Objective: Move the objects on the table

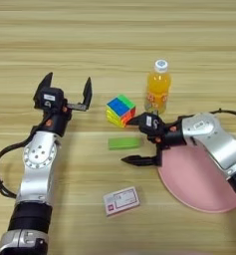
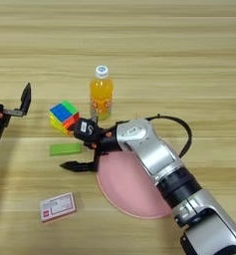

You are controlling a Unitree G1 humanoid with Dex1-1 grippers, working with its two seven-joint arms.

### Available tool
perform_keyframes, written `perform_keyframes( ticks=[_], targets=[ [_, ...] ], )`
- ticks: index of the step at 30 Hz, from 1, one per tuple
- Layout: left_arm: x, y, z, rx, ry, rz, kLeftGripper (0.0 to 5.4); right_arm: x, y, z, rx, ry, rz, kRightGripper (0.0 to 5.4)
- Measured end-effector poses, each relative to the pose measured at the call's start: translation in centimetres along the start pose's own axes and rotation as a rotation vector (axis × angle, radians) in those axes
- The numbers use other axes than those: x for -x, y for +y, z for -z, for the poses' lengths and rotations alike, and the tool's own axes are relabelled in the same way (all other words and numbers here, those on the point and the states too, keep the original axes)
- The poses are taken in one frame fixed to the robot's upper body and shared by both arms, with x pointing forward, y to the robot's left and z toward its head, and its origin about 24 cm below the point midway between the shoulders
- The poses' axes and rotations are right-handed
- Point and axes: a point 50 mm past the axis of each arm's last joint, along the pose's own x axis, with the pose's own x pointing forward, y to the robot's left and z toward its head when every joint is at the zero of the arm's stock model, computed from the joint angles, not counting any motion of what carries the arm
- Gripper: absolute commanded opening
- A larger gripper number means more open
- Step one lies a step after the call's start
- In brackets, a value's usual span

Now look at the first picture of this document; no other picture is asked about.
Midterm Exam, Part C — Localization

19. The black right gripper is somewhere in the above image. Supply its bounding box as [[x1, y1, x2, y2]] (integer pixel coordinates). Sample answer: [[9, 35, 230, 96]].
[[120, 114, 187, 167]]

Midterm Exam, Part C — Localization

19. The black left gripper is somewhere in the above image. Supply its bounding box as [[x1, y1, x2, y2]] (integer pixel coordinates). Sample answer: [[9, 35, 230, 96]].
[[33, 72, 94, 137]]

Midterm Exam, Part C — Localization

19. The green rectangular block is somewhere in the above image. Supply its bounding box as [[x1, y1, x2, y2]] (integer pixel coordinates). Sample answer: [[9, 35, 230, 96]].
[[108, 135, 144, 151]]

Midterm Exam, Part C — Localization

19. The multicoloured puzzle cube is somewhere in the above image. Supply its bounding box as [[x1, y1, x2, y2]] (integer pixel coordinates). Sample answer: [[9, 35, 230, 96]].
[[106, 94, 137, 128]]

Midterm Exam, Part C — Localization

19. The orange juice bottle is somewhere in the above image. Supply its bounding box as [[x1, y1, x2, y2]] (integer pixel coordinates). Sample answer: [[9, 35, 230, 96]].
[[143, 59, 172, 116]]

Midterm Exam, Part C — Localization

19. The pink and white card box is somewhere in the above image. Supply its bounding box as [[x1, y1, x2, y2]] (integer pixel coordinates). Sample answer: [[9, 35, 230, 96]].
[[103, 185, 141, 218]]

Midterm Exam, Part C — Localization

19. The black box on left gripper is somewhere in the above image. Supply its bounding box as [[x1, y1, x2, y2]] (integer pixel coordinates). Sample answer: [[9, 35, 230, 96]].
[[34, 87, 65, 111]]

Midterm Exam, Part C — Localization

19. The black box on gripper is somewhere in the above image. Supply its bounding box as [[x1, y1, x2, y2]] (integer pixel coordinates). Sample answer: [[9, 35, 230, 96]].
[[138, 112, 166, 139], [34, 87, 65, 111]]

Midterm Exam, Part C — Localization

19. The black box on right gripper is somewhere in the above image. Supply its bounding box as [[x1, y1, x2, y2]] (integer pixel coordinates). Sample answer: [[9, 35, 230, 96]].
[[138, 112, 166, 139]]

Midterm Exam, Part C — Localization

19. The pink round plate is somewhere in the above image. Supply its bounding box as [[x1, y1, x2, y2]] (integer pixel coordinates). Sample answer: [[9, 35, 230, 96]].
[[156, 141, 236, 214]]

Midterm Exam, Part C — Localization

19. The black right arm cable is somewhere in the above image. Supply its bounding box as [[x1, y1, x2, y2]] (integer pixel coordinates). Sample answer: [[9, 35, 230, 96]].
[[176, 108, 236, 122]]

